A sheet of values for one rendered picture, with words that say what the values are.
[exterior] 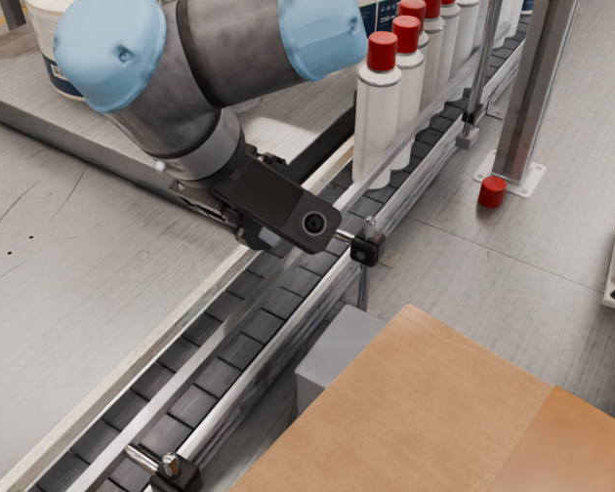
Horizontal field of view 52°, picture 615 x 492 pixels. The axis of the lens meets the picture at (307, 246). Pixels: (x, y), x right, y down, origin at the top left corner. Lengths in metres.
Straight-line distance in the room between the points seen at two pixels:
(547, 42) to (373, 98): 0.24
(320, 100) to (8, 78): 0.52
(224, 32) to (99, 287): 0.48
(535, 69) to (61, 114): 0.69
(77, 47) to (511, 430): 0.33
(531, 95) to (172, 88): 0.59
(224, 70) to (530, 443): 0.28
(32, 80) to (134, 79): 0.76
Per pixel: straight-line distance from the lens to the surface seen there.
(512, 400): 0.36
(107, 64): 0.41
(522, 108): 0.93
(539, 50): 0.89
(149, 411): 0.54
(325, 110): 1.00
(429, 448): 0.34
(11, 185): 1.03
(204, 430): 0.62
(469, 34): 0.99
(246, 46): 0.41
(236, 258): 0.70
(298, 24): 0.40
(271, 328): 0.68
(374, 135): 0.79
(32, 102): 1.11
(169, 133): 0.46
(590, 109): 1.20
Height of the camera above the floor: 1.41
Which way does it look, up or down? 44 degrees down
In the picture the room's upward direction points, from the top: straight up
